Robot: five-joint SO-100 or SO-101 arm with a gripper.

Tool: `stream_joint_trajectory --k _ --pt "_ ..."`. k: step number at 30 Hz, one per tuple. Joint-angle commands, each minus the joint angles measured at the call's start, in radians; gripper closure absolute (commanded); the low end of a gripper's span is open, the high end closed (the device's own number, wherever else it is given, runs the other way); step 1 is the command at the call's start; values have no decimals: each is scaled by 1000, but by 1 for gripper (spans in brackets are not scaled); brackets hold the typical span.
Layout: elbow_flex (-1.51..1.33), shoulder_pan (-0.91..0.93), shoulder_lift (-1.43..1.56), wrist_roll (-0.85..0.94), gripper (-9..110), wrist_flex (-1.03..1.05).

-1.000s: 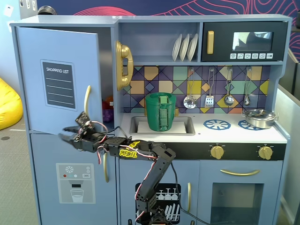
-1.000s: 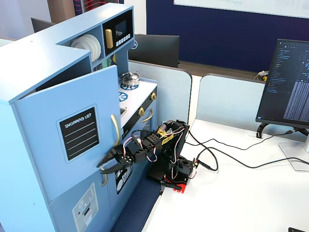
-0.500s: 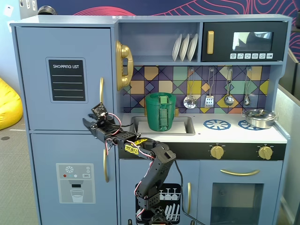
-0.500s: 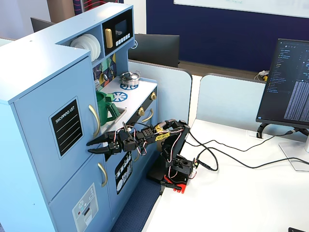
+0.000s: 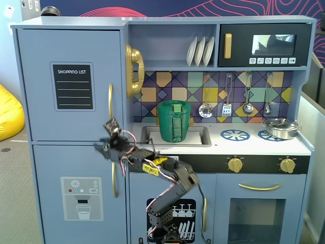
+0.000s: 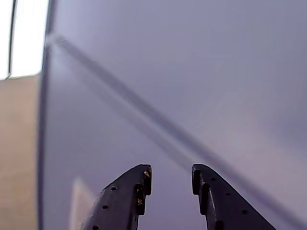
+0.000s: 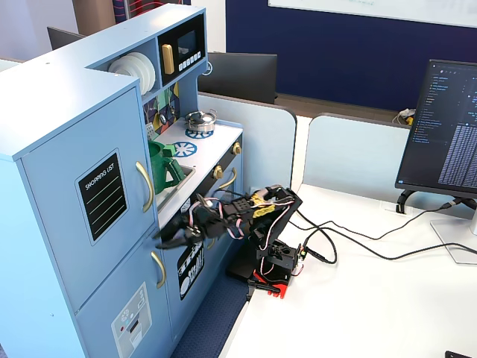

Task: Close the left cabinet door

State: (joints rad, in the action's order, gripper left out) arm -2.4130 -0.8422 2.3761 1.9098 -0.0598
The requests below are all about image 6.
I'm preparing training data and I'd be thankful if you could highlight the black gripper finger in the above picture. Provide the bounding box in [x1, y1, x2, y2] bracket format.
[191, 163, 277, 230]
[81, 163, 153, 230]

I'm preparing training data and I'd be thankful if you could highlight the plain pale blue cabinet door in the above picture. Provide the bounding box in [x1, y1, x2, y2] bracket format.
[35, 38, 269, 230]

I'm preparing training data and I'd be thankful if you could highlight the pale blue cabinet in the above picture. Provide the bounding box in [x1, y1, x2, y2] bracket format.
[35, 0, 307, 230]

